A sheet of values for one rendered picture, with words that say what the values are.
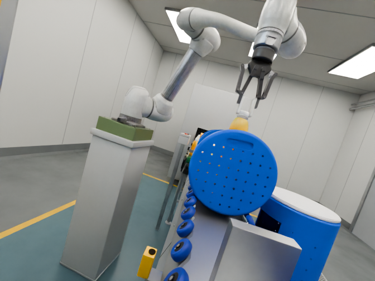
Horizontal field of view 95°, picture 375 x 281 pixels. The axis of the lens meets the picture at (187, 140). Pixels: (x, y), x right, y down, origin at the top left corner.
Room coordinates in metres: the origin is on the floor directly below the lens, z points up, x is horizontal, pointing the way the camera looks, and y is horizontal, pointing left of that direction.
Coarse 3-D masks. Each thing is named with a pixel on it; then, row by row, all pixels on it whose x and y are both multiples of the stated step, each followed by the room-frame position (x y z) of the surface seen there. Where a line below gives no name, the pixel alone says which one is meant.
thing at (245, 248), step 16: (240, 224) 0.25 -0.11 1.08; (224, 240) 0.25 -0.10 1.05; (240, 240) 0.23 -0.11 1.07; (256, 240) 0.23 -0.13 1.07; (272, 240) 0.23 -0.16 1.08; (288, 240) 0.24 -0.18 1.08; (224, 256) 0.24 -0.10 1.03; (240, 256) 0.23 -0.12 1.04; (256, 256) 0.23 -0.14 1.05; (272, 256) 0.23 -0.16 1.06; (288, 256) 0.23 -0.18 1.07; (224, 272) 0.23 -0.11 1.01; (240, 272) 0.23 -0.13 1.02; (256, 272) 0.23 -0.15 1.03; (272, 272) 0.23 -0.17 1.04; (288, 272) 0.23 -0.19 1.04
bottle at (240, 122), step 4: (240, 116) 0.64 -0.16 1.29; (236, 120) 0.63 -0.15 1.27; (240, 120) 0.63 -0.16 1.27; (244, 120) 0.63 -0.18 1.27; (232, 124) 0.64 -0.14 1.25; (236, 124) 0.63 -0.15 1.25; (240, 124) 0.62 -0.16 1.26; (244, 124) 0.62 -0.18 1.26; (248, 124) 0.64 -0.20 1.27; (232, 128) 0.63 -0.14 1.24; (236, 128) 0.62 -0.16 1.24; (240, 128) 0.62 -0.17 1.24; (244, 128) 0.62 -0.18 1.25
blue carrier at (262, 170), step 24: (216, 144) 0.55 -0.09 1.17; (240, 144) 0.55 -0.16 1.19; (264, 144) 0.54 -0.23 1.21; (192, 168) 0.55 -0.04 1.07; (216, 168) 0.55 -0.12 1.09; (240, 168) 0.54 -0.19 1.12; (264, 168) 0.54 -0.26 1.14; (216, 192) 0.55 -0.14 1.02; (240, 192) 0.54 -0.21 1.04; (264, 192) 0.54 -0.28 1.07
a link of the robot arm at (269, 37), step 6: (264, 30) 0.61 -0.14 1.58; (270, 30) 0.60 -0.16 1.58; (276, 30) 0.60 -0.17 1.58; (258, 36) 0.63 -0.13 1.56; (264, 36) 0.61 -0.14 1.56; (270, 36) 0.60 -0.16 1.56; (276, 36) 0.60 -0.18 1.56; (282, 36) 0.62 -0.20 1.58; (258, 42) 0.62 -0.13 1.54; (264, 42) 0.61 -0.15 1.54; (270, 42) 0.60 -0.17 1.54; (276, 42) 0.61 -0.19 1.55; (270, 48) 0.62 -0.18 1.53; (276, 48) 0.61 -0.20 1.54
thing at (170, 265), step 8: (184, 200) 0.64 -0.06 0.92; (184, 208) 0.56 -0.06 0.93; (176, 224) 0.48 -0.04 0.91; (176, 232) 0.43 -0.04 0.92; (192, 232) 0.39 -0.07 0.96; (176, 240) 0.39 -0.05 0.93; (168, 256) 0.35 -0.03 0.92; (168, 264) 0.32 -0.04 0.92; (176, 264) 0.31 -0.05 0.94; (184, 264) 0.30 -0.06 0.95; (168, 272) 0.30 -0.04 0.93; (160, 280) 0.29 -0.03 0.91
